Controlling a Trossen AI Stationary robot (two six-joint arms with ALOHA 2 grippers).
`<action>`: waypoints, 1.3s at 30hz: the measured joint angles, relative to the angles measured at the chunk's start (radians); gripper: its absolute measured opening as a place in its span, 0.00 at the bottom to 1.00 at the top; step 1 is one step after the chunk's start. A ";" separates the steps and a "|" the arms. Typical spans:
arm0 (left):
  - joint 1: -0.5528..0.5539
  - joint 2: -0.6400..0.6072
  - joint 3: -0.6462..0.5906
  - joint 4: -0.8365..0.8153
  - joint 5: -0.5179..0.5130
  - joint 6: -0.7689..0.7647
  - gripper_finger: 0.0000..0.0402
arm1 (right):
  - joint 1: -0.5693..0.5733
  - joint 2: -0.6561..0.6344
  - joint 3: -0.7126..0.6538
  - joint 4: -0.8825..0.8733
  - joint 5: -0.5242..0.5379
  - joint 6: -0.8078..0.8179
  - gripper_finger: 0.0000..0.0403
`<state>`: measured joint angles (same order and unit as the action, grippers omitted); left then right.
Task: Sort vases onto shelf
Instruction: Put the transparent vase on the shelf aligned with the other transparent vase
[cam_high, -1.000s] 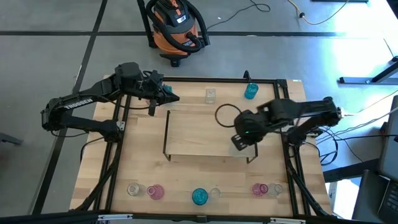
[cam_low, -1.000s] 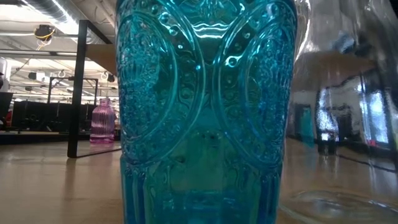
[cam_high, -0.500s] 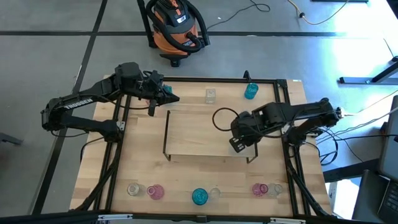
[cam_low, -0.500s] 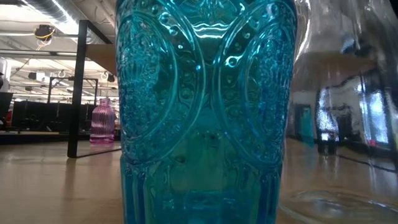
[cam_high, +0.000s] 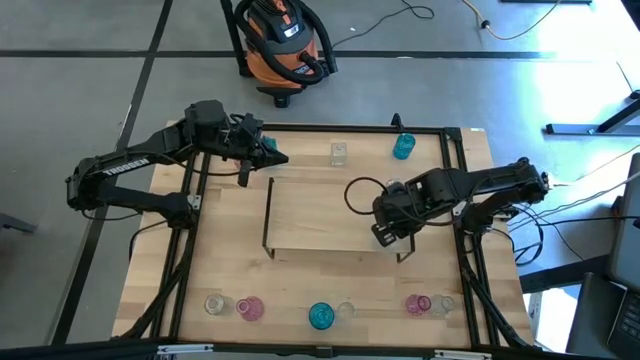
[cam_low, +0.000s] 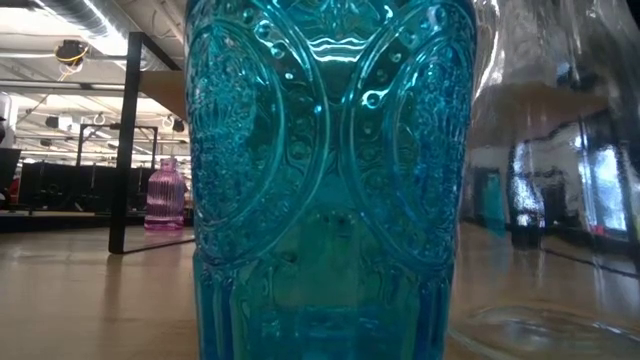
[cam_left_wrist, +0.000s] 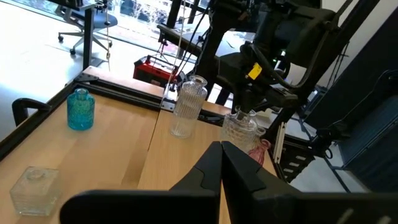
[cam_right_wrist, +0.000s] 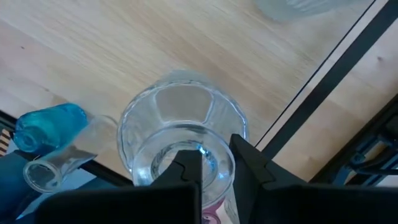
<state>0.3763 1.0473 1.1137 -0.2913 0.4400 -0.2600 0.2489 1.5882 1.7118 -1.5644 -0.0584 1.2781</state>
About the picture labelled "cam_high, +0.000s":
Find pink lobed flared-rim vase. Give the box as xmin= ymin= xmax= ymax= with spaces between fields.
xmin=235 ymin=295 xmax=265 ymax=322

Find white cable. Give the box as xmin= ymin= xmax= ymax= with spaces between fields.
xmin=504 ymin=169 xmax=640 ymax=224

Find blue embossed glass vase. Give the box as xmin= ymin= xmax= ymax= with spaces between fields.
xmin=307 ymin=301 xmax=336 ymax=331

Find thin black floor cable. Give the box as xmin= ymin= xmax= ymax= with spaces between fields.
xmin=332 ymin=0 xmax=436 ymax=50

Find black desk foot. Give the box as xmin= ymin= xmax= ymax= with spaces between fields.
xmin=544 ymin=89 xmax=640 ymax=136

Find black aluminium table frame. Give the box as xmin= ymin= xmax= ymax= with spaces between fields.
xmin=112 ymin=122 xmax=534 ymax=360

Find orange black shop vacuum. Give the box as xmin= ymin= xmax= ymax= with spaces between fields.
xmin=233 ymin=0 xmax=339 ymax=109

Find yellow floor cable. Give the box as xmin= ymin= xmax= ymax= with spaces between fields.
xmin=460 ymin=0 xmax=566 ymax=42

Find black desk crossbar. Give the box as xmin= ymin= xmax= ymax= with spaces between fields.
xmin=518 ymin=253 xmax=612 ymax=295

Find grey monitor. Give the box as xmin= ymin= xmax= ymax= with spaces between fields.
xmin=606 ymin=152 xmax=640 ymax=294

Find silver frame bracket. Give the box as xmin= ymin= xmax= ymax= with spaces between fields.
xmin=157 ymin=342 xmax=215 ymax=356
xmin=432 ymin=348 xmax=492 ymax=360

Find blue narrow-neck glass vase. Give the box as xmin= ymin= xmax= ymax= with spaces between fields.
xmin=392 ymin=132 xmax=417 ymax=161

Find pink ribbed glass vase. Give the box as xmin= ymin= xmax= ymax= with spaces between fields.
xmin=404 ymin=293 xmax=432 ymax=317

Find black keyboard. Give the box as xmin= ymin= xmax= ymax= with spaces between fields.
xmin=606 ymin=291 xmax=640 ymax=360

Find black right arm cable loop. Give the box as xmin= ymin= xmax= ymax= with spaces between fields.
xmin=343 ymin=176 xmax=389 ymax=216

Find beige cable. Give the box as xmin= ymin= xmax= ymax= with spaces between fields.
xmin=549 ymin=143 xmax=640 ymax=187

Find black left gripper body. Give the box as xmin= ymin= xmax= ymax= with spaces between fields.
xmin=222 ymin=113 xmax=266 ymax=164

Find wooden shelf black metal legs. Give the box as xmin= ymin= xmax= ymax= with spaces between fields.
xmin=261 ymin=176 xmax=417 ymax=265

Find black cable bundle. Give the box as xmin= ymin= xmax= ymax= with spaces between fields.
xmin=499 ymin=199 xmax=640 ymax=266

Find clear square glass vase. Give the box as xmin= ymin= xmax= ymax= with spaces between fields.
xmin=329 ymin=142 xmax=349 ymax=168

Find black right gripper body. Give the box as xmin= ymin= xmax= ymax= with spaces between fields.
xmin=373 ymin=192 xmax=421 ymax=229

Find grey floor object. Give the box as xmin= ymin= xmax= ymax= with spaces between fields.
xmin=0 ymin=212 xmax=39 ymax=235

